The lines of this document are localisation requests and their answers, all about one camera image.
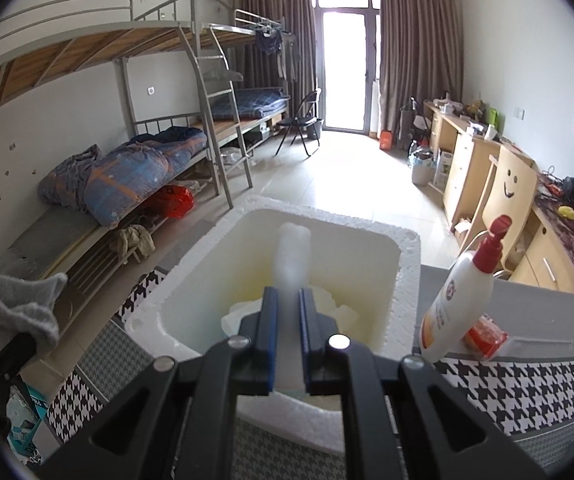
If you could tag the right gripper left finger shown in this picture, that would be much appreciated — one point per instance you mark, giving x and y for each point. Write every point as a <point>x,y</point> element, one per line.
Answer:
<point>176,420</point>

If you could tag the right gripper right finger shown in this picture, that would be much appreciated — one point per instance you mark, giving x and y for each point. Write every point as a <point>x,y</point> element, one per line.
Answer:
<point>402,419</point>

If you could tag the grey sock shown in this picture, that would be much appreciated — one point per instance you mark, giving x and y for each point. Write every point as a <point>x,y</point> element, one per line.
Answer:
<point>28,307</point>

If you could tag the white tissue paper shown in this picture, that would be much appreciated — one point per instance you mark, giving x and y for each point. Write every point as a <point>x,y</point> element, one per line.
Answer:
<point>344,316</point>

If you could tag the white foam sheet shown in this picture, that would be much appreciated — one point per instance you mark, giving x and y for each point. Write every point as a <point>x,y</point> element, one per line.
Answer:
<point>291,271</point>

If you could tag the red snack packet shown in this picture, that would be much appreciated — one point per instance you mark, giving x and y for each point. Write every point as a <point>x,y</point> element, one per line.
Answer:
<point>485,338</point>

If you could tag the houndstooth tablecloth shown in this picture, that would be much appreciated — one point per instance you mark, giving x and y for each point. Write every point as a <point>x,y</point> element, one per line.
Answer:
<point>527,389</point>

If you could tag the white pump lotion bottle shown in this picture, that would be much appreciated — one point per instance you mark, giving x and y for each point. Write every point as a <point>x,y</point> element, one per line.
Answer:
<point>464,295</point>

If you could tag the white foam box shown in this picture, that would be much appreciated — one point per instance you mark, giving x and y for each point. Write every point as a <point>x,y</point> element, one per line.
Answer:
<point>371,267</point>

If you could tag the blue plaid quilt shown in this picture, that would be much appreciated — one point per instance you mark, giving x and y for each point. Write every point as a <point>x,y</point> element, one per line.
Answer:
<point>108,186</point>

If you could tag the red plastic bag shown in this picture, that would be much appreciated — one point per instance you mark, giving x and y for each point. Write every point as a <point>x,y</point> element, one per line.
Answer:
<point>171,201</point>

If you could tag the smiley wooden chair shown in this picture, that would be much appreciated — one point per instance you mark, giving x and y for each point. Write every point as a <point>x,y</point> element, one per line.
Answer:
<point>509,189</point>

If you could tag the yellow object on desk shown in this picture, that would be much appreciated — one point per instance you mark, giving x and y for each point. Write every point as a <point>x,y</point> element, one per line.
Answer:
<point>566,212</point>

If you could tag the wooden desk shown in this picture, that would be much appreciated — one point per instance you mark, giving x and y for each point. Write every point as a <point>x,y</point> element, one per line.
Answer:
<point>546,247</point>

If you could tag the black folding chair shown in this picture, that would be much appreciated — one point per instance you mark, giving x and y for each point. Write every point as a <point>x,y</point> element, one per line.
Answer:
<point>301,122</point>

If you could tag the metal bunk bed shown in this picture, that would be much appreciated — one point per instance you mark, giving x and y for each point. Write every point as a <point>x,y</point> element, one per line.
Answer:
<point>104,84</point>

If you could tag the brown right curtain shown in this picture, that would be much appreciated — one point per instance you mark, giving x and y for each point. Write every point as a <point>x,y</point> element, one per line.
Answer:
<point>422,54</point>

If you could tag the brown curtain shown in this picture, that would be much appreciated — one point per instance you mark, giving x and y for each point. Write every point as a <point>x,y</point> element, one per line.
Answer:
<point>282,55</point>
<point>422,54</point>

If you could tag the balcony glass door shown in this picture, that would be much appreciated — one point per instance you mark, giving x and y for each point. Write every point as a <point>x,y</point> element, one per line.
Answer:
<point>348,58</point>

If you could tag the brown left curtain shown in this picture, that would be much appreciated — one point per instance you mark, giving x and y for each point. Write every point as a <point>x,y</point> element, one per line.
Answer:
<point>282,55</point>

